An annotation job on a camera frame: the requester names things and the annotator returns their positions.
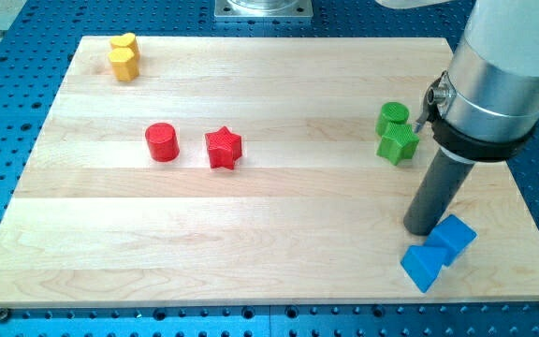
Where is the red star block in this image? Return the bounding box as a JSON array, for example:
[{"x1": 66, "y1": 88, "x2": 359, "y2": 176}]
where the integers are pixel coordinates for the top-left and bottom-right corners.
[{"x1": 205, "y1": 126, "x2": 242, "y2": 170}]

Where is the light wooden board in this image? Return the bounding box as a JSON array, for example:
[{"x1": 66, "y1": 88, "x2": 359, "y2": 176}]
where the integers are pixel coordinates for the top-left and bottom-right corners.
[{"x1": 0, "y1": 37, "x2": 539, "y2": 308}]

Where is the red cylinder block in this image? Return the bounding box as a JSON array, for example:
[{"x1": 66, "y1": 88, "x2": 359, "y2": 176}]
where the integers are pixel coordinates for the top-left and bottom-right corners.
[{"x1": 145, "y1": 123, "x2": 180, "y2": 162}]

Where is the green star block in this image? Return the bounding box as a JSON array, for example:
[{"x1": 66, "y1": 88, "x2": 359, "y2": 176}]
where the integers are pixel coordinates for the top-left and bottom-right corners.
[{"x1": 376, "y1": 123, "x2": 420, "y2": 166}]

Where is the green cylinder block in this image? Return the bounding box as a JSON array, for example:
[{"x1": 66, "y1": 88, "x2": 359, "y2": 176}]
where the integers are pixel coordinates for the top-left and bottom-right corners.
[{"x1": 375, "y1": 101, "x2": 410, "y2": 136}]

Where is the yellow hexagon block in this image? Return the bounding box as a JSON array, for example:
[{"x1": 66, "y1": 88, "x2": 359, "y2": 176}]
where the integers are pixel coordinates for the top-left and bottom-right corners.
[{"x1": 108, "y1": 48, "x2": 139, "y2": 81}]

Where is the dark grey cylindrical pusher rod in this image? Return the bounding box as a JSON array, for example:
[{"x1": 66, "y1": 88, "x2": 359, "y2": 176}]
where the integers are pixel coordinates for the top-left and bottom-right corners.
[{"x1": 403, "y1": 148, "x2": 475, "y2": 236}]

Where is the blue triangle block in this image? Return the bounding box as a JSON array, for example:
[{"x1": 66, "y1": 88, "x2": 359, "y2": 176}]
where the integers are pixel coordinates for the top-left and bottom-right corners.
[{"x1": 401, "y1": 245, "x2": 446, "y2": 293}]

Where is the yellow heart block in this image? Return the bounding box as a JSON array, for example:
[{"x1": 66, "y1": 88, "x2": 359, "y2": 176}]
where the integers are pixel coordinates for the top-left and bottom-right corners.
[{"x1": 109, "y1": 32, "x2": 140, "y2": 59}]

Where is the blue cube block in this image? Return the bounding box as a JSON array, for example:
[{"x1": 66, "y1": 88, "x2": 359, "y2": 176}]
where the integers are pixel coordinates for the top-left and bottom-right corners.
[{"x1": 424, "y1": 214, "x2": 477, "y2": 267}]

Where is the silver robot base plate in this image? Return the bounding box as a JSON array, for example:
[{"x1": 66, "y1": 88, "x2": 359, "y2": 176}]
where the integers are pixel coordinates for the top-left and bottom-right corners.
[{"x1": 214, "y1": 0, "x2": 313, "y2": 20}]

